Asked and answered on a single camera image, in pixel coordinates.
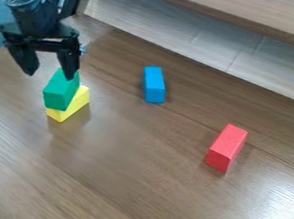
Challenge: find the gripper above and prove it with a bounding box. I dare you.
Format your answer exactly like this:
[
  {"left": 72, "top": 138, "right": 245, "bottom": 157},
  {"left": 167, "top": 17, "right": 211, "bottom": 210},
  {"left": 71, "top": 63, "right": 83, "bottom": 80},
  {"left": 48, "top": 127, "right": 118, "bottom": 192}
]
[{"left": 0, "top": 0, "right": 95, "bottom": 84}]

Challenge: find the green rectangular block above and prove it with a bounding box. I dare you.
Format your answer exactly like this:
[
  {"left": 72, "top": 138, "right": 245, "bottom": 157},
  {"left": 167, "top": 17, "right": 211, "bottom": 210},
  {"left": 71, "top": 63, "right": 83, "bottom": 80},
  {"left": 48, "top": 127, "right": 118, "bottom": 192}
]
[{"left": 39, "top": 65, "right": 83, "bottom": 113}]

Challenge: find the yellow rectangular block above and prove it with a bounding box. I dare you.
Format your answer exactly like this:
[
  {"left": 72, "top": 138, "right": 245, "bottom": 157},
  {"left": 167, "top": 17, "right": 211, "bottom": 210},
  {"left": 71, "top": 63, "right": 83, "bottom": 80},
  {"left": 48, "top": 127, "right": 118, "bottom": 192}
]
[{"left": 43, "top": 80, "right": 92, "bottom": 126}]

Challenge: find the blue rectangular block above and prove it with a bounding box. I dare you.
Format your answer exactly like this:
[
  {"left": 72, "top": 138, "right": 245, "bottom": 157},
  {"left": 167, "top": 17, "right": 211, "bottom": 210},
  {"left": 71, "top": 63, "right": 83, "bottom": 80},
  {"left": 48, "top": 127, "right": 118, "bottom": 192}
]
[{"left": 138, "top": 64, "right": 171, "bottom": 106}]

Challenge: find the red rectangular block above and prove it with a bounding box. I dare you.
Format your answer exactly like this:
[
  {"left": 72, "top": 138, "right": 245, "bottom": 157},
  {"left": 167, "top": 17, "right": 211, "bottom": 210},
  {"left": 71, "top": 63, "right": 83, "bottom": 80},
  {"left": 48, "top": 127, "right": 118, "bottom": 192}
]
[{"left": 202, "top": 120, "right": 251, "bottom": 176}]

